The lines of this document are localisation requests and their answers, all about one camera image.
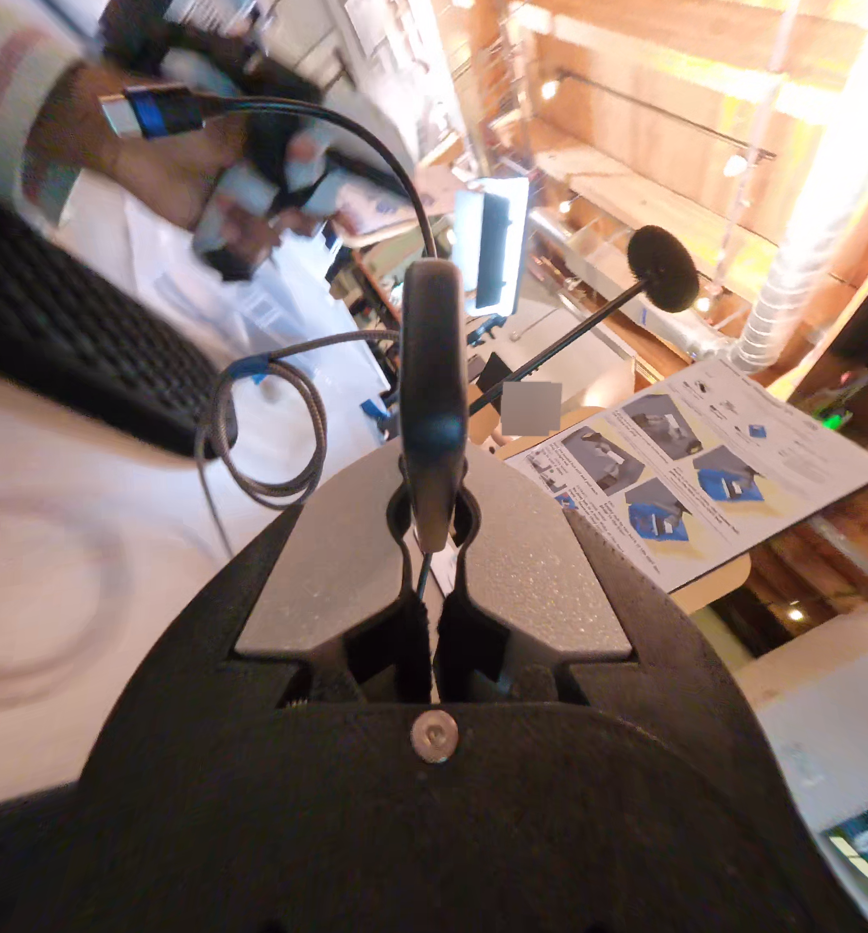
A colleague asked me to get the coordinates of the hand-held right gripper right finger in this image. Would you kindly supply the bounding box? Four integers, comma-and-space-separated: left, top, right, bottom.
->
434, 445, 634, 706

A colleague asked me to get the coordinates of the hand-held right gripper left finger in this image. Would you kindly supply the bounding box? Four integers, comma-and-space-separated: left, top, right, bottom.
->
233, 443, 434, 704

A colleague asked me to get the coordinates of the braided usb cable blue plug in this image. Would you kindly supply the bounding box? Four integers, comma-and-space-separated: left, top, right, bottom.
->
99, 82, 441, 602

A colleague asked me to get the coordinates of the person's left forearm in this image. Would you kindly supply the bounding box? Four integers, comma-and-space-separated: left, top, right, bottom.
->
0, 0, 114, 227

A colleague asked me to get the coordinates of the person's left hand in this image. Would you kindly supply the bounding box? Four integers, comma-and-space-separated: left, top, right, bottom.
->
32, 64, 289, 256

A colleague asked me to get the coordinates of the printed instruction sheet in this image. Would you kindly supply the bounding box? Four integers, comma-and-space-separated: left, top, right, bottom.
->
505, 356, 868, 595

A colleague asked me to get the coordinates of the long black mesh wrist rest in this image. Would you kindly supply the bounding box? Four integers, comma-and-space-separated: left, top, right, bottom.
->
0, 207, 240, 462

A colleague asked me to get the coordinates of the black foam boom microphone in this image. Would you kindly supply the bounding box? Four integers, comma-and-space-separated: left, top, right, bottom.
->
469, 225, 701, 418

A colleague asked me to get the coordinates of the lit led light panel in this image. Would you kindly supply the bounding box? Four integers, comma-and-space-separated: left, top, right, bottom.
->
451, 176, 532, 319

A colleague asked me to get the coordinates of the rectangular metal air duct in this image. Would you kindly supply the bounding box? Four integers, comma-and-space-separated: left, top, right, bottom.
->
527, 206, 734, 362

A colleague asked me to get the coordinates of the white flexible air duct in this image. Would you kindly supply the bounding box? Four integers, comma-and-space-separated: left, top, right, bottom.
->
728, 211, 868, 378

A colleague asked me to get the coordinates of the black track light rail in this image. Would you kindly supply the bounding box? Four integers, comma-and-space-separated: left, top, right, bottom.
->
553, 68, 779, 177

